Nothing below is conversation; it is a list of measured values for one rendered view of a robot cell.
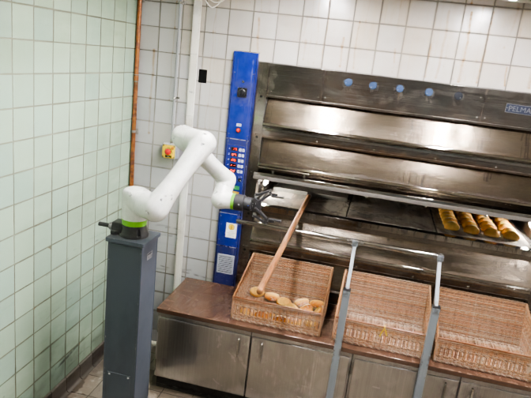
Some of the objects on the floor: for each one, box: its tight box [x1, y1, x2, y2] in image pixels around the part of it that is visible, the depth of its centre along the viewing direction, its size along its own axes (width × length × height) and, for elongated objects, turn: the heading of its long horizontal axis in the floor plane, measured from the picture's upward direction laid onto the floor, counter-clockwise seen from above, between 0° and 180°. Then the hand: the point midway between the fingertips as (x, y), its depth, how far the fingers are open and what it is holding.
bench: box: [154, 277, 531, 398], centre depth 343 cm, size 56×242×58 cm, turn 55°
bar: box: [236, 219, 444, 398], centre depth 318 cm, size 31×127×118 cm, turn 55°
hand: (280, 208), depth 300 cm, fingers open, 13 cm apart
